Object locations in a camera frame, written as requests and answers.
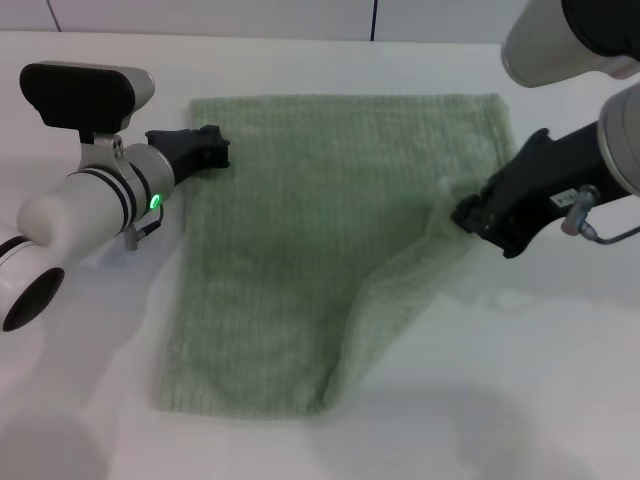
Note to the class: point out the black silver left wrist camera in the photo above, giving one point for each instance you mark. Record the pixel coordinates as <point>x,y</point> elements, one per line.
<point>80,95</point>

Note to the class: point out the green terry towel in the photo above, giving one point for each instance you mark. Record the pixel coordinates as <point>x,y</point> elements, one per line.
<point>280,240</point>

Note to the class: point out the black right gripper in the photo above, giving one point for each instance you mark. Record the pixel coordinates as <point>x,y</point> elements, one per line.
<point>545,185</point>

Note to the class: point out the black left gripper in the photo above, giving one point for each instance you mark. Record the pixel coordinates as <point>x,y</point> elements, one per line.
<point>180,150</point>

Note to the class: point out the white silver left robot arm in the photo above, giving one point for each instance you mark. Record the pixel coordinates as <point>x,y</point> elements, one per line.
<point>85,210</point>

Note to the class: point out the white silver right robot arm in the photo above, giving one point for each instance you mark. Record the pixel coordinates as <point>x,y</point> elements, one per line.
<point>575,45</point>

